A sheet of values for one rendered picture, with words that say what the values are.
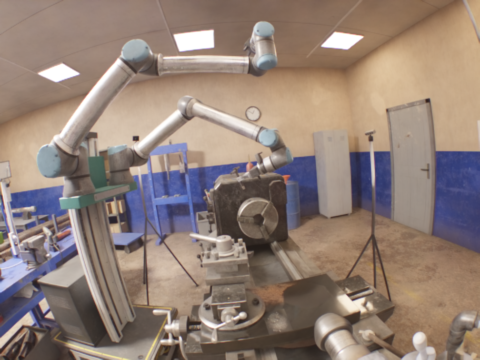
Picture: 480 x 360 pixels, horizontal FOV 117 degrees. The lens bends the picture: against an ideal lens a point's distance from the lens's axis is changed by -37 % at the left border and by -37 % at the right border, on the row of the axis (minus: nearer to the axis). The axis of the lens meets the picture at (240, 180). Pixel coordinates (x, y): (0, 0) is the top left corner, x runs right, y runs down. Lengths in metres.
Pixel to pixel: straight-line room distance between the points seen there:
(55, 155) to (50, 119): 5.50
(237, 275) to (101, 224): 1.11
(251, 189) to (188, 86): 3.84
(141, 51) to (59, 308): 1.67
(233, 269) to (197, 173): 4.12
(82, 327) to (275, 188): 1.67
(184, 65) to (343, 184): 4.39
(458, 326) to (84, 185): 1.39
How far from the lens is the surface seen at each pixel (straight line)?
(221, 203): 1.63
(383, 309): 1.01
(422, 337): 0.32
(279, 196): 1.62
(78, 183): 1.27
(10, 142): 7.74
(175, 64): 1.17
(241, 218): 1.43
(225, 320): 0.75
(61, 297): 1.78
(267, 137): 1.19
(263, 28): 1.11
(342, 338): 0.52
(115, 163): 1.66
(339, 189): 5.07
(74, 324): 1.88
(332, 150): 4.93
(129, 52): 1.06
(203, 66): 1.16
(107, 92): 1.06
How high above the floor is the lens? 1.49
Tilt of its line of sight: 6 degrees down
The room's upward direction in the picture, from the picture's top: 6 degrees counter-clockwise
